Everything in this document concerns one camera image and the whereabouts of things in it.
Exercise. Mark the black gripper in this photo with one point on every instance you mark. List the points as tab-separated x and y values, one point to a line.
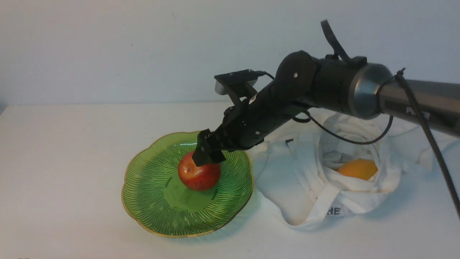
246	126

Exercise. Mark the yellow orange fruit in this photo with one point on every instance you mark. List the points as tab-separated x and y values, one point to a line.
361	168

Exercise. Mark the white cloth tote bag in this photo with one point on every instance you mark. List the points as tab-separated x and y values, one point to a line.
309	171

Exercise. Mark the red apple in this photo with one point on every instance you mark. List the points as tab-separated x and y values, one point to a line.
198	178

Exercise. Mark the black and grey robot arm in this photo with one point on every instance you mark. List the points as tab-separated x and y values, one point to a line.
355	88

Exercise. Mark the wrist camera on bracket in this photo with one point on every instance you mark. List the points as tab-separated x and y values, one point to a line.
237	85

